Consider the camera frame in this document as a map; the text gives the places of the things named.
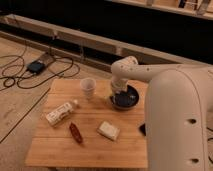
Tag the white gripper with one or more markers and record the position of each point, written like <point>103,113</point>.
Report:
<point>118,85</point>

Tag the white sponge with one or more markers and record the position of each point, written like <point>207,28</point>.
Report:
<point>108,130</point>

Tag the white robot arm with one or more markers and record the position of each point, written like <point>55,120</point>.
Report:
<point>177,101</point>

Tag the dark round bowl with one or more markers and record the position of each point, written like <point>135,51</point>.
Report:
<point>125,100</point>

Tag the small black object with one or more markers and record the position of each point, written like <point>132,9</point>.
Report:
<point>142,129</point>

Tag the wooden table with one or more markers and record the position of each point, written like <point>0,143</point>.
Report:
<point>56,147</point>

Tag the white plastic bottle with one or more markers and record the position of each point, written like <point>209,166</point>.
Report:
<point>58,114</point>

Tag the black power adapter box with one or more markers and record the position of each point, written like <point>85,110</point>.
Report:
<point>36,67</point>

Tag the long wooden shelf frame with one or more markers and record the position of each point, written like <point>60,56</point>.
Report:
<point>99,43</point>

